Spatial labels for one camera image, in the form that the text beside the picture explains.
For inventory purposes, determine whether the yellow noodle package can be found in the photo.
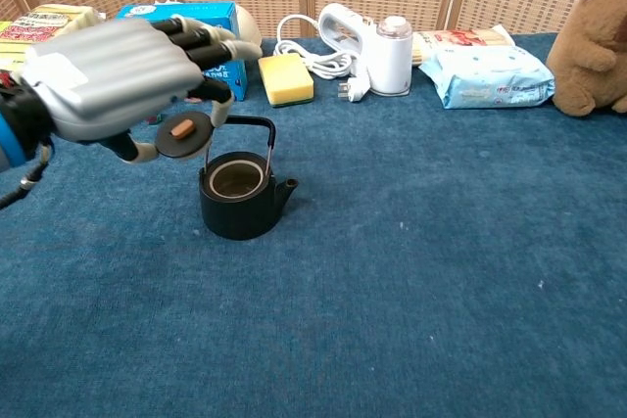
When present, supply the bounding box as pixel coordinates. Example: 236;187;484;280
0;5;107;71

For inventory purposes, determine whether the blue cookie box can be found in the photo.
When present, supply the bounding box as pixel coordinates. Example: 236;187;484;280
116;0;248;102

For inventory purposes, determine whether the beige round bowl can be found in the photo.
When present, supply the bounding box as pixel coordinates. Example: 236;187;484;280
234;4;264;45

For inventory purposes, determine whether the blue table cloth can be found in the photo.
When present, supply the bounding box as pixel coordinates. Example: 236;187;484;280
0;33;627;418

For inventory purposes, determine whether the black cast iron teapot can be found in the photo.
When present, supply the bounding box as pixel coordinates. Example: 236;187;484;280
198;116;299;242

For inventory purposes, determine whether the yellow cleaning sponge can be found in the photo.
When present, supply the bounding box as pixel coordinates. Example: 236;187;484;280
258;53;315;109

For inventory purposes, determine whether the red snack packet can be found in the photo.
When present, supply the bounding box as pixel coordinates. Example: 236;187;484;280
410;24;515;69

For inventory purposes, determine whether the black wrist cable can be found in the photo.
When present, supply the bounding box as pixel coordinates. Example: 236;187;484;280
0;138;53;210

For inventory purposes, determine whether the black teapot lid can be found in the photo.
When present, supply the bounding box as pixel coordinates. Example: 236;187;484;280
154;112;215;161

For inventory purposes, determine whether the white power cable with plug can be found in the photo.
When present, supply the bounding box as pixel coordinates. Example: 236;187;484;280
272;14;369;104

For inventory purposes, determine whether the light blue wet wipes pack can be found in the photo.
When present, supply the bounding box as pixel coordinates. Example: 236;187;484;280
418;44;556;110

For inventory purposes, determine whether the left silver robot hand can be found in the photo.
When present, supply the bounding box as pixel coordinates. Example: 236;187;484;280
9;16;264;164

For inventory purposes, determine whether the brown capybara plush toy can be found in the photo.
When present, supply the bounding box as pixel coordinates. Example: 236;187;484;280
545;0;627;118

